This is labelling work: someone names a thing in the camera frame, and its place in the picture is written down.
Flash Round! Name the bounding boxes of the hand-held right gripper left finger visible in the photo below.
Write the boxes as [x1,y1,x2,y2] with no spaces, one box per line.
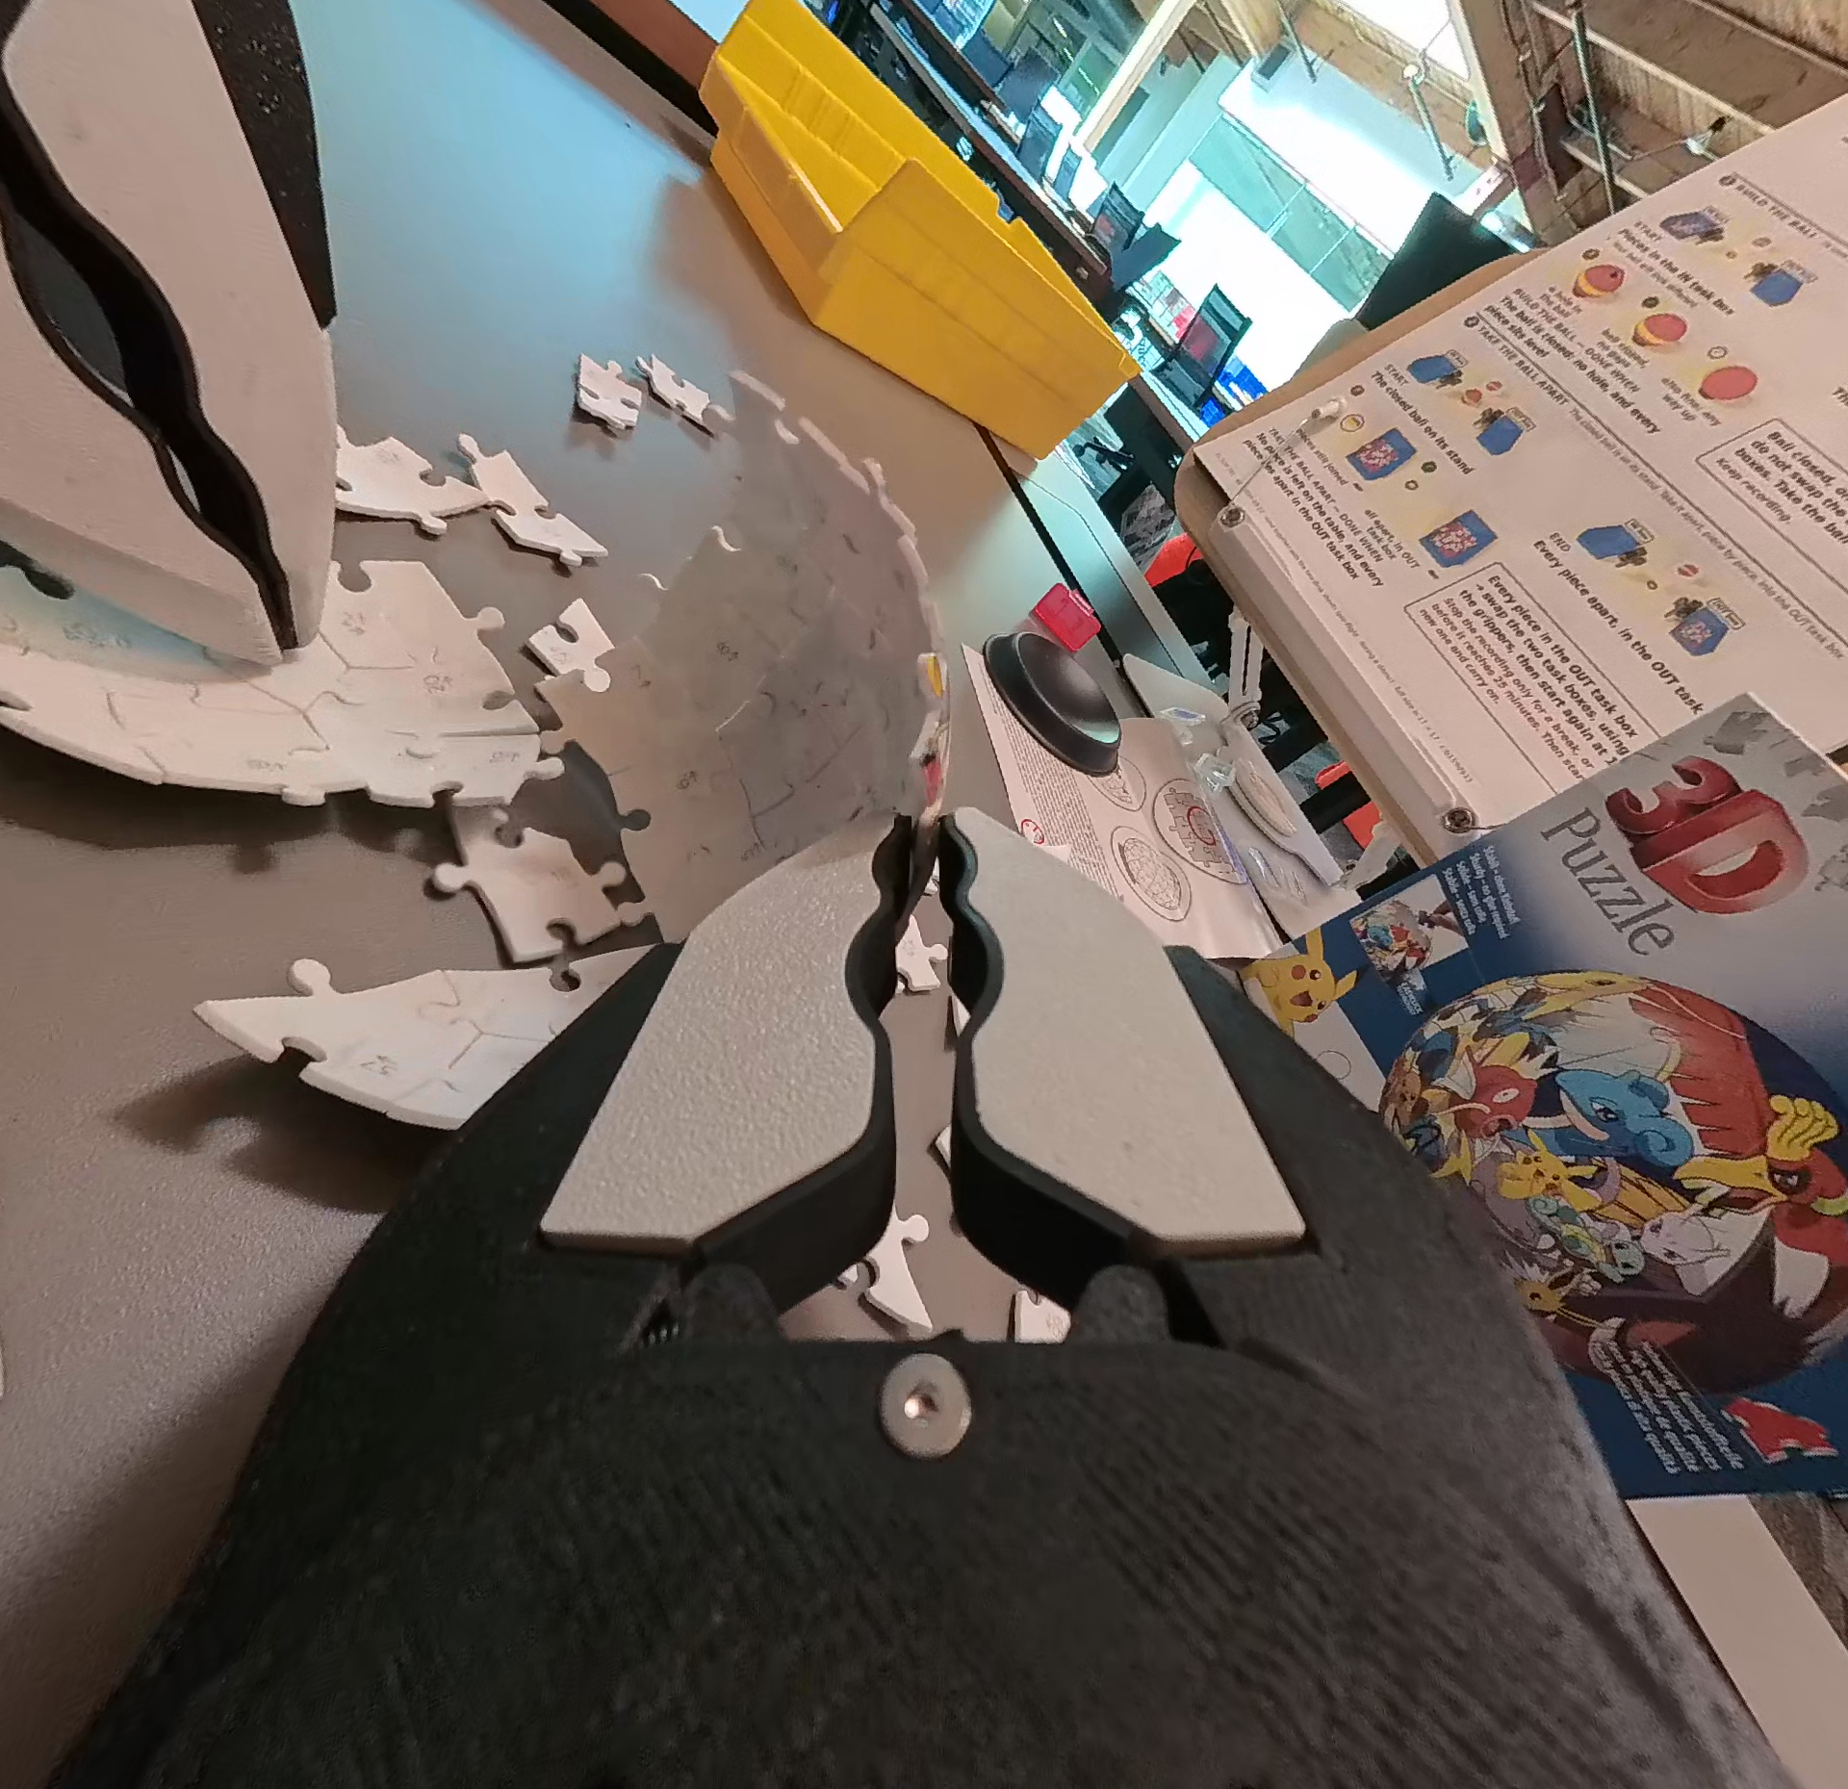
[538,807,933,1303]

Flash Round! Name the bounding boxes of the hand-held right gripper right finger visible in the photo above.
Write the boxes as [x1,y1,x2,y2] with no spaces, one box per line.
[938,804,1313,1313]

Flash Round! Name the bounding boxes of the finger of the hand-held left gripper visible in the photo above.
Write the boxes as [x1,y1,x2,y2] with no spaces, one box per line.
[0,0,341,657]
[0,179,289,665]

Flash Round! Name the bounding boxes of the small white puzzle ball section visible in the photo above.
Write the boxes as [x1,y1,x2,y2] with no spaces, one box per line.
[0,554,567,812]

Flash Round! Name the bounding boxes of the large white puzzle ball shell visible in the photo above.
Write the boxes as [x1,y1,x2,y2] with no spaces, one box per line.
[570,371,958,942]

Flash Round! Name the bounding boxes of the joined white puzzle pieces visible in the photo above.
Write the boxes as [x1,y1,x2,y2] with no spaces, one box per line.
[428,789,653,971]

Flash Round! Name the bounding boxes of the scattered white puzzle pieces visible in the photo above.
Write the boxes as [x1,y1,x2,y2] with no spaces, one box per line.
[336,347,1073,1349]

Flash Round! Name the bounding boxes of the white puzzle strip section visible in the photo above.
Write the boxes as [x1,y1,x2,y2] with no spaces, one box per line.
[196,945,657,1133]

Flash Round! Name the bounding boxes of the black round ball stand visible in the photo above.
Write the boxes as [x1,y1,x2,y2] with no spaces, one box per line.
[983,630,1128,780]

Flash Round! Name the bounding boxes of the blue printed puzzle box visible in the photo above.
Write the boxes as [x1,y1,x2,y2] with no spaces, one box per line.
[1243,692,1848,1502]

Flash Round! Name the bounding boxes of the white instruction leaflet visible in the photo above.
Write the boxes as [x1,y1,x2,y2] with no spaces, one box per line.
[961,645,1288,957]

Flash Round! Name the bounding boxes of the clear plastic parts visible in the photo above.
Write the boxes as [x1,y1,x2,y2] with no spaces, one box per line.
[1153,703,1350,893]

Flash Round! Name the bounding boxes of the yellow plastic bin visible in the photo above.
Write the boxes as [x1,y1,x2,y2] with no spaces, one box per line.
[700,0,1145,461]

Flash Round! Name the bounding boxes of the instruction sheet board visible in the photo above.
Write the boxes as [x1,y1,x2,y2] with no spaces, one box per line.
[1176,88,1848,860]

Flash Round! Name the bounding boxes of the white board bracket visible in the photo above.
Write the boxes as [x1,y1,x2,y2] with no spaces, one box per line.
[1211,607,1278,728]

